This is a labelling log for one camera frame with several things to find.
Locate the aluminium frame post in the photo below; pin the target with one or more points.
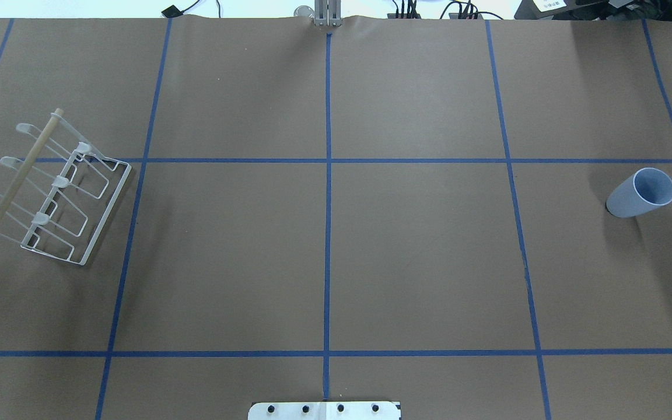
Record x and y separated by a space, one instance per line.
327 13

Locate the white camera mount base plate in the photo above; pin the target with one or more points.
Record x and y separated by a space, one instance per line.
326 410

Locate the black device with label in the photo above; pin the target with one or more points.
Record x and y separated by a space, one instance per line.
559 10

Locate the white wire cup holder rack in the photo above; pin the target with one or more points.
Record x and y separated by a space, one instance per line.
62 194

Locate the light blue plastic cup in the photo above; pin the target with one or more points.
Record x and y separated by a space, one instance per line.
644 191

